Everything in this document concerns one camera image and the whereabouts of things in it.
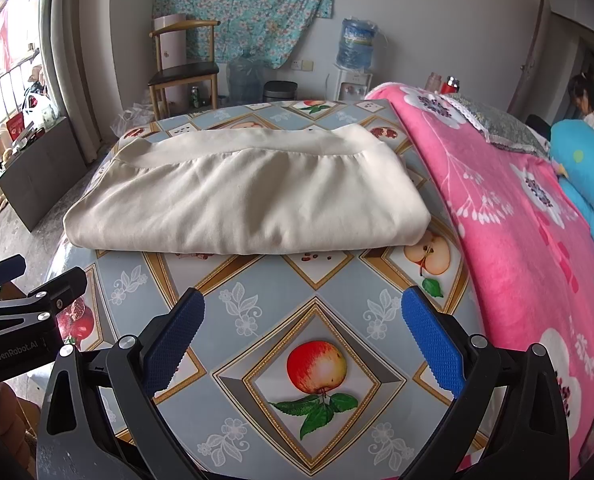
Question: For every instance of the blue plush pillow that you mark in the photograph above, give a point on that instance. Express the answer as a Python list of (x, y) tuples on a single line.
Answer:
[(582, 155)]

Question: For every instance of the fruit-printed tablecloth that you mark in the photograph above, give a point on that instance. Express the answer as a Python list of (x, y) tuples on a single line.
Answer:
[(277, 280)]

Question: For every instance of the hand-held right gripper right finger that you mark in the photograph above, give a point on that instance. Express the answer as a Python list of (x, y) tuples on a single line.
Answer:
[(434, 345)]

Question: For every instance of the wall socket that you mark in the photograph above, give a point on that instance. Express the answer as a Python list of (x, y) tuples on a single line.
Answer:
[(303, 65)]

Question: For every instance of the pink bottle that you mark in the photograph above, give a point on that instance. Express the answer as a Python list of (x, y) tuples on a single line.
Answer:
[(434, 81)]

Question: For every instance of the grey lace pillow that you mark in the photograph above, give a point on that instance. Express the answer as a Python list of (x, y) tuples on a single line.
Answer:
[(497, 122)]

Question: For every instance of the pink floral blanket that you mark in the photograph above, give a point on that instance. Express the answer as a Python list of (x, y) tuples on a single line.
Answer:
[(502, 240)]

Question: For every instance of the grey cabinet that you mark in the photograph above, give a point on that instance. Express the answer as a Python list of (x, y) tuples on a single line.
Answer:
[(42, 180)]

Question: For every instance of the grey curtain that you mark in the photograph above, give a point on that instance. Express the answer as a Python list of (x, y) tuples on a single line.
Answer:
[(72, 60)]

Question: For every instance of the beige slipper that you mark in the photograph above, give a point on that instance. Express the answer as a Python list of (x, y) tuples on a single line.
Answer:
[(4, 203)]

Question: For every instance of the white plastic bag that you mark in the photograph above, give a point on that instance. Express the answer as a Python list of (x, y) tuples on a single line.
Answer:
[(129, 117)]

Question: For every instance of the clear empty water jug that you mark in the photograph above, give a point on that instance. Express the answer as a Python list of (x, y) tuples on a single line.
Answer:
[(245, 82)]

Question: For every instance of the red box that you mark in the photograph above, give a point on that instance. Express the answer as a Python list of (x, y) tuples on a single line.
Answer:
[(16, 124)]

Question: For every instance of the cream zip jacket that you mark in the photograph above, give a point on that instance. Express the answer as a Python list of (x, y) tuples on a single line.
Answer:
[(247, 195)]

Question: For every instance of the floral wall cloth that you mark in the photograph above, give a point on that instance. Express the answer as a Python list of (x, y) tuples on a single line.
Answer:
[(247, 5)]

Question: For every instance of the wooden chair with dark seat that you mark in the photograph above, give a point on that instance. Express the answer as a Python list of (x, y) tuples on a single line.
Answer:
[(184, 72)]

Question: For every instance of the blue water jug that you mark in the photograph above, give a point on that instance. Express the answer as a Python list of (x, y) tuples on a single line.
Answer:
[(355, 45)]

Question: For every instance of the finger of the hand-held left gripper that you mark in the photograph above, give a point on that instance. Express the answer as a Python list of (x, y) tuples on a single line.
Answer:
[(4, 270), (67, 285)]

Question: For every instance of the green can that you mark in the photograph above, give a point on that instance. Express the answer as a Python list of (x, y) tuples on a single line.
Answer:
[(195, 97)]

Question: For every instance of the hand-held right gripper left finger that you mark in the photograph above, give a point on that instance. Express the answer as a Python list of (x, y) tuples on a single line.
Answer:
[(174, 345)]

